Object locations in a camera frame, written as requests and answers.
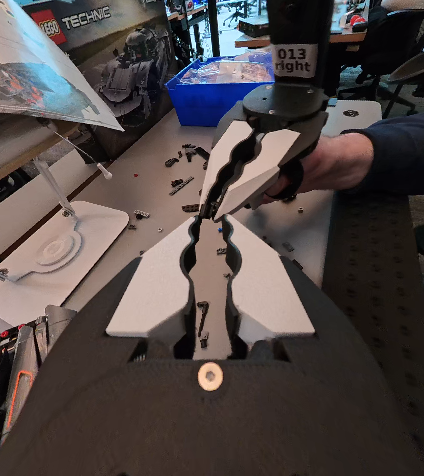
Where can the small grey lego plate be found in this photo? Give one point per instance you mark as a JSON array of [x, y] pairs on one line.
[[288, 246]]

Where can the red and white object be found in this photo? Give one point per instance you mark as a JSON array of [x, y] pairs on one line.
[[358, 22]]

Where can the dark grey lego brick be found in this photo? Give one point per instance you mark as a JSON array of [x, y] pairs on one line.
[[171, 162]]

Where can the person's right forearm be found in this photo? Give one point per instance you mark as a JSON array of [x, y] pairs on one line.
[[412, 148]]

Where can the person's right hand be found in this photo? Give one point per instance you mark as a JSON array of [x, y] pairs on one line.
[[338, 163]]

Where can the black curved lego wedge plate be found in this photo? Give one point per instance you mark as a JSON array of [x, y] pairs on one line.
[[190, 207]]

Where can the black box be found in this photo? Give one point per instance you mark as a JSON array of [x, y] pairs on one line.
[[254, 28]]

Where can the long dark grey lego plate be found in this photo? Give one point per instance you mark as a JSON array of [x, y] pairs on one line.
[[186, 182]]

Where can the grey black lego hook piece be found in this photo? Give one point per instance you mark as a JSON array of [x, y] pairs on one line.
[[191, 155]]

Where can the black lego clip piece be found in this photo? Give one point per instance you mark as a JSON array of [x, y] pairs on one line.
[[177, 182]]

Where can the grey lego car model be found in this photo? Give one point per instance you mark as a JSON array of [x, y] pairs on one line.
[[11, 372]]

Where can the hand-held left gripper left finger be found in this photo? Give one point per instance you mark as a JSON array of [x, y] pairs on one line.
[[149, 297]]

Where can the black lego axle assembly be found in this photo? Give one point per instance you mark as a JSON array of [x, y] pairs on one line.
[[202, 319]]

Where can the dark grey lego clip plate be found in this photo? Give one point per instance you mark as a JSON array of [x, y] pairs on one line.
[[221, 251]]

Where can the clear plastic parts bags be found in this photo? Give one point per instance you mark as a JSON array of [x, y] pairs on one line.
[[227, 70]]

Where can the black post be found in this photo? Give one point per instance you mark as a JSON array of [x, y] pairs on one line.
[[213, 26]]

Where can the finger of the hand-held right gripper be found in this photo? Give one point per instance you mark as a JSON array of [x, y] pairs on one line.
[[223, 148], [267, 156]]

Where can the black office chair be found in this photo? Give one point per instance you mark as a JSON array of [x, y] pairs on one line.
[[416, 74]]

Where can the instruction booklet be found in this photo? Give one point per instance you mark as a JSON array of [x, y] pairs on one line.
[[30, 74]]

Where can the lego set box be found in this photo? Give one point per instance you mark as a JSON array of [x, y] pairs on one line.
[[130, 74]]

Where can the blue storage bin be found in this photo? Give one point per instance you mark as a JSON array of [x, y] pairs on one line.
[[212, 100]]

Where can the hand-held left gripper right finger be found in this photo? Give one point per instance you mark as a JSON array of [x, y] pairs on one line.
[[271, 297]]

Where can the dark office chair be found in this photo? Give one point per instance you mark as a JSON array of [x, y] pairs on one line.
[[383, 44]]

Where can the background wooden desk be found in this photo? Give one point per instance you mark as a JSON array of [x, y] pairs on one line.
[[301, 39]]

